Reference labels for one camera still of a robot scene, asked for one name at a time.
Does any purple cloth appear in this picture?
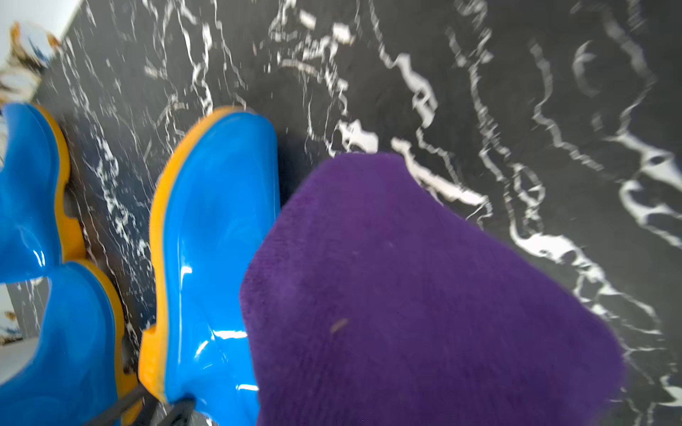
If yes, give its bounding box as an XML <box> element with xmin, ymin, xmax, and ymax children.
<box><xmin>240</xmin><ymin>154</ymin><xmax>625</xmax><ymax>425</ymax></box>

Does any blue rubber boot back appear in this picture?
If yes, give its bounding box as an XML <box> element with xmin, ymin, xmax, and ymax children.
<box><xmin>138</xmin><ymin>106</ymin><xmax>281</xmax><ymax>425</ymax></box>

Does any blue rubber boot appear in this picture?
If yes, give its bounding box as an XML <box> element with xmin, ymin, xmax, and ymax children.
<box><xmin>138</xmin><ymin>106</ymin><xmax>281</xmax><ymax>425</ymax></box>
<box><xmin>1</xmin><ymin>260</ymin><xmax>139</xmax><ymax>425</ymax></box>
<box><xmin>1</xmin><ymin>103</ymin><xmax>86</xmax><ymax>284</ymax></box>

